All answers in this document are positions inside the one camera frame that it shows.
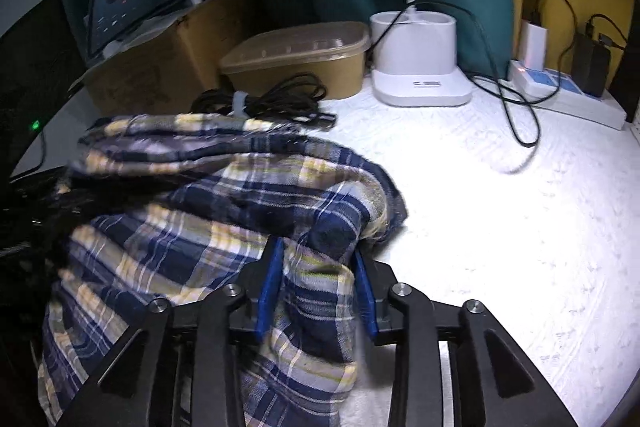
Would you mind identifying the black black-charger cable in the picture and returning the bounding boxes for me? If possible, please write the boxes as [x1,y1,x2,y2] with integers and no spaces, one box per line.
[587,13,628,52]

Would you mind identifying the blue plaid pants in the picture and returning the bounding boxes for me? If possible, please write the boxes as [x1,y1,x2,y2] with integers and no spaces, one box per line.
[37,112,408,427]

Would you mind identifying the white desk lamp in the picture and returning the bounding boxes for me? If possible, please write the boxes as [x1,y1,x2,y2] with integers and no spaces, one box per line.
[370,0,473,108]

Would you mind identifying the cardboard box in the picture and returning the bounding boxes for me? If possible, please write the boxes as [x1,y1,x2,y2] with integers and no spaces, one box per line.
[82,0,256,118]

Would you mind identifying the bundled black cable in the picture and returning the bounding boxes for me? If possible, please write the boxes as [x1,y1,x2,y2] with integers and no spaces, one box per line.
[190,74,338,130]

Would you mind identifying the white charger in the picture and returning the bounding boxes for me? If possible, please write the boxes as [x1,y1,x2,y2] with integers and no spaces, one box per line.
[517,19,547,72]

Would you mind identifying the clear tablet stand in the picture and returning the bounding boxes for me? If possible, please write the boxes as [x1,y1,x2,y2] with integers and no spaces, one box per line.
[102,0,203,58]

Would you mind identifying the black charger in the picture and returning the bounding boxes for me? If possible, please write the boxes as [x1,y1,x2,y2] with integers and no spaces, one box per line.
[571,32,612,98]

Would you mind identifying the brown lidded food container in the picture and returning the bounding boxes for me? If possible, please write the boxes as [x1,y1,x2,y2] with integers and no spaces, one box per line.
[219,21,372,100]

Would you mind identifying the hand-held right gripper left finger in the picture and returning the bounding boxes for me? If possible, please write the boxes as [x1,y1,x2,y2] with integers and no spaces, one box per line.
[57,237,287,427]

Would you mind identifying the black frame post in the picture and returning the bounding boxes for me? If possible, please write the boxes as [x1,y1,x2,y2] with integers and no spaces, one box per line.
[602,0,640,122]

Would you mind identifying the black lamp cable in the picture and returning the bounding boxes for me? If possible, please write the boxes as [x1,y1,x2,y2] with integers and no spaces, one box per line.
[372,2,543,148]

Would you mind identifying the white power strip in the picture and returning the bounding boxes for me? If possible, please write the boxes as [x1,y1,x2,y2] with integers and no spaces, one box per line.
[507,59,627,131]

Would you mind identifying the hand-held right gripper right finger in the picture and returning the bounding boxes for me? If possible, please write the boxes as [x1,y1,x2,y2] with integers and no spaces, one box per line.
[351,251,576,427]

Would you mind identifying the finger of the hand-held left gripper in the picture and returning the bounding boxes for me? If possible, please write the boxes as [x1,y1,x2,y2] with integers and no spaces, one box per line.
[30,179,101,235]

